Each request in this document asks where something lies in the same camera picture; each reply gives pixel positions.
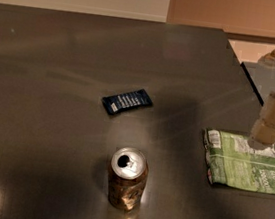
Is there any brown soda can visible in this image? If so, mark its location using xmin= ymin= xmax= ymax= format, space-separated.
xmin=108 ymin=147 xmax=149 ymax=211

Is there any blue rxbar blueberry bar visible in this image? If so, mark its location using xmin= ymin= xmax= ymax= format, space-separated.
xmin=101 ymin=89 xmax=153 ymax=115

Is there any green jalapeno chip bag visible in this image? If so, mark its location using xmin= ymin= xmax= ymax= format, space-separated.
xmin=203 ymin=129 xmax=275 ymax=194

